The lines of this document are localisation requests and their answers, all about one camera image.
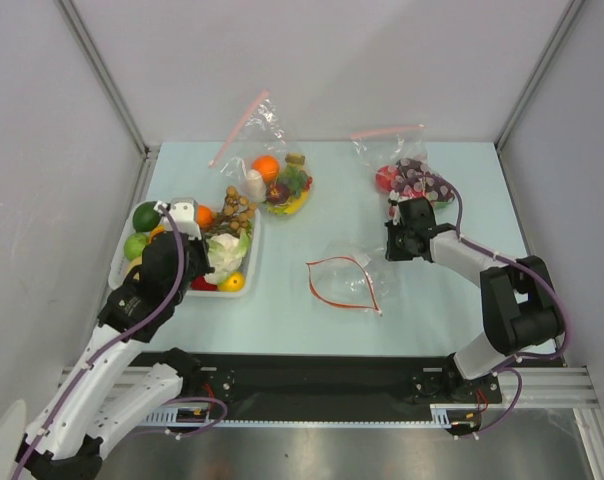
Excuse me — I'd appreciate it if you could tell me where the white cauliflower fake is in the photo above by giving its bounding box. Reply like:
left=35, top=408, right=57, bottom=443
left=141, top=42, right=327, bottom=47
left=204, top=231, right=251, bottom=285

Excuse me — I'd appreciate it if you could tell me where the brown longan bunch fake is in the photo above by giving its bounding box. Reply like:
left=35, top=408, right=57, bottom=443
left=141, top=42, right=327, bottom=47
left=211, top=186, right=258, bottom=237

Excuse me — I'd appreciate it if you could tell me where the zip bag orange seal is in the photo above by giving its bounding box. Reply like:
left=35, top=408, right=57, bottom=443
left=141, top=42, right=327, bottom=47
left=306, top=240, right=399, bottom=316

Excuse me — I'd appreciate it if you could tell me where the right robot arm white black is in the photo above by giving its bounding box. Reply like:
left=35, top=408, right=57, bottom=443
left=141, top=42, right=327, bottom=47
left=385, top=197, right=569, bottom=401

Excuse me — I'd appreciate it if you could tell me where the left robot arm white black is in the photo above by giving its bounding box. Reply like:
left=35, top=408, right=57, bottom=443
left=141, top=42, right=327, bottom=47
left=12, top=231, right=213, bottom=479

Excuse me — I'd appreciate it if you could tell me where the red apple fake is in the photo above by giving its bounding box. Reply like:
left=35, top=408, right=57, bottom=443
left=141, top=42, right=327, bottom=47
left=190, top=276, right=218, bottom=291

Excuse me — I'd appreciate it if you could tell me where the orange fake back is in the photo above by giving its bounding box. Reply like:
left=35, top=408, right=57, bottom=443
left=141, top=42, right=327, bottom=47
left=196, top=205, right=215, bottom=228

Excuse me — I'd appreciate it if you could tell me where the yellow lemon fake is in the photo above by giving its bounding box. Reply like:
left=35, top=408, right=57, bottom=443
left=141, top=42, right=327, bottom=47
left=217, top=271, right=246, bottom=293

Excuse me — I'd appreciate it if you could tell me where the dark green lime fake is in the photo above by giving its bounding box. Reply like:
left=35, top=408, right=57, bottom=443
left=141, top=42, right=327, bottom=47
left=132, top=201, right=161, bottom=233

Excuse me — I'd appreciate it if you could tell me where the light green guava fake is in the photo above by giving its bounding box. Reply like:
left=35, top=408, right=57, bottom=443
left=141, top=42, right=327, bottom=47
left=123, top=232, right=149, bottom=261

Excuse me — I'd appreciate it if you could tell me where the zip bag with red toys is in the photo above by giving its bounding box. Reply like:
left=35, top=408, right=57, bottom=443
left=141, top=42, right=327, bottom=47
left=351, top=124, right=455, bottom=219

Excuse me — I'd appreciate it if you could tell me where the banana in bag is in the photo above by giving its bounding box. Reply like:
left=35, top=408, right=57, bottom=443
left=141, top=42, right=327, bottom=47
left=266, top=165, right=313, bottom=215

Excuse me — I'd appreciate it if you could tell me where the orange in bag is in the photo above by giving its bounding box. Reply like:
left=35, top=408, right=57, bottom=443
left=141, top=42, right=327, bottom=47
left=252, top=155, right=280, bottom=184

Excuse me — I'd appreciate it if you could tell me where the zip bag with mixed fruit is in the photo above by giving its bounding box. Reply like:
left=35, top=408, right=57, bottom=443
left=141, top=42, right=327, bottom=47
left=209, top=90, right=313, bottom=213

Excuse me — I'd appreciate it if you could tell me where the white plastic basket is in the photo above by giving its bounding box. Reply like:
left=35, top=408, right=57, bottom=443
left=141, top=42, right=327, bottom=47
left=108, top=202, right=262, bottom=298

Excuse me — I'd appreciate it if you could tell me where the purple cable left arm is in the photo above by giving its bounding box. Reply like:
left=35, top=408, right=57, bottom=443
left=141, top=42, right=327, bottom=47
left=9, top=204, right=231, bottom=480

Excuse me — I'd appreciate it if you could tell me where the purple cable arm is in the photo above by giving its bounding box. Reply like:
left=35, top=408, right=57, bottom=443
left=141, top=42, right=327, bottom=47
left=9, top=204, right=231, bottom=480
left=406, top=175, right=571, bottom=441

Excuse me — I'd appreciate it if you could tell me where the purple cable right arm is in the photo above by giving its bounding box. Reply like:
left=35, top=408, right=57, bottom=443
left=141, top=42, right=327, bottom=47
left=406, top=175, right=571, bottom=441

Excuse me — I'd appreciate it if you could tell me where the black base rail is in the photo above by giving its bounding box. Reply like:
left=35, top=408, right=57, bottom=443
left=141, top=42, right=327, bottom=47
left=126, top=349, right=566, bottom=424

